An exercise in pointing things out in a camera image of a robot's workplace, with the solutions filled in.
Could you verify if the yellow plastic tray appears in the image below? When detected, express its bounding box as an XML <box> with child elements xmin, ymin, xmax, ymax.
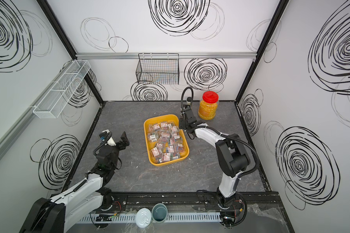
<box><xmin>143</xmin><ymin>114</ymin><xmax>190</xmax><ymax>167</ymax></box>

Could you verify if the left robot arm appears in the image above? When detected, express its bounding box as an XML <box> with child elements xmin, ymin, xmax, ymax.
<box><xmin>20</xmin><ymin>130</ymin><xmax>130</xmax><ymax>233</ymax></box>

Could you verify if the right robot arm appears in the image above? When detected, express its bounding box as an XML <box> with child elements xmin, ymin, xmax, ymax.
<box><xmin>179</xmin><ymin>105</ymin><xmax>260</xmax><ymax>209</ymax></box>

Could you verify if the paper clip box in tray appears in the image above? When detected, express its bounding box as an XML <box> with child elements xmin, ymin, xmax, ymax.
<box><xmin>160</xmin><ymin>121</ymin><xmax>168</xmax><ymax>130</ymax></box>

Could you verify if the red lid corn jar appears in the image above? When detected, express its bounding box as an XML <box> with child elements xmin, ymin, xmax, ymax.
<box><xmin>198</xmin><ymin>91</ymin><xmax>219</xmax><ymax>120</ymax></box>

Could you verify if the teal cup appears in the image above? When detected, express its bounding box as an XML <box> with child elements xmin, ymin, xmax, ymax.
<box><xmin>152</xmin><ymin>203</ymin><xmax>168</xmax><ymax>223</ymax></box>

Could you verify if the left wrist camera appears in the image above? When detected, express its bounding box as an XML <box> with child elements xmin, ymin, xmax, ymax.
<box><xmin>99</xmin><ymin>130</ymin><xmax>116</xmax><ymax>147</ymax></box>

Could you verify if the black corrugated cable right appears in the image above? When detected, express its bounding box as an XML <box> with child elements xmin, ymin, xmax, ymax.
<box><xmin>180</xmin><ymin>86</ymin><xmax>260</xmax><ymax>178</ymax></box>

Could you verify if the black wire basket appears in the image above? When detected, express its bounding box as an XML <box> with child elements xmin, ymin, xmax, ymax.
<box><xmin>135</xmin><ymin>53</ymin><xmax>180</xmax><ymax>84</ymax></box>

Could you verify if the white slotted cable duct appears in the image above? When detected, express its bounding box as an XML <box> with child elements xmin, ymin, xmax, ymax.
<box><xmin>75</xmin><ymin>212</ymin><xmax>222</xmax><ymax>225</ymax></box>

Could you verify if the white mesh wall shelf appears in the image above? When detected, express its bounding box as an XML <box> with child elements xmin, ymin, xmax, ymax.
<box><xmin>33</xmin><ymin>60</ymin><xmax>91</xmax><ymax>118</ymax></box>

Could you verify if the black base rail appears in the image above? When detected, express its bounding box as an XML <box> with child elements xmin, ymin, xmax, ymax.
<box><xmin>101</xmin><ymin>190</ymin><xmax>281</xmax><ymax>211</ymax></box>

